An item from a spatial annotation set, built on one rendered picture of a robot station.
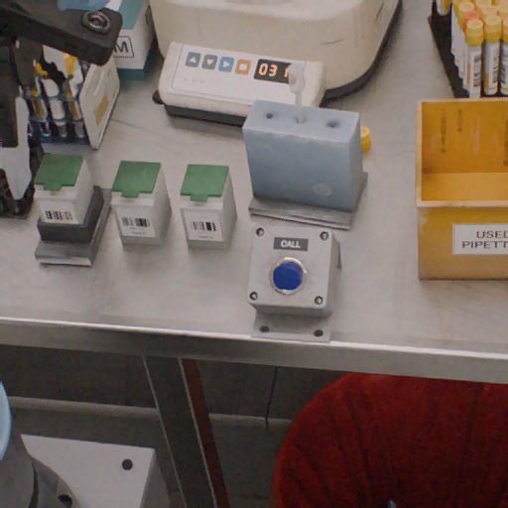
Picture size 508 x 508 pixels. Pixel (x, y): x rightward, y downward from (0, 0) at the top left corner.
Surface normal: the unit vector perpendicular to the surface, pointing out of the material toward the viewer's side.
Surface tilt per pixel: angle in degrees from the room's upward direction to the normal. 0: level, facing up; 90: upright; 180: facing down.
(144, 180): 0
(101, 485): 3
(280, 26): 90
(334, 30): 90
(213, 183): 0
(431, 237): 90
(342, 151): 90
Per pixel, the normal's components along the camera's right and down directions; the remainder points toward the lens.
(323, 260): -0.18, -0.20
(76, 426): -0.11, -0.66
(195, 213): -0.17, 0.75
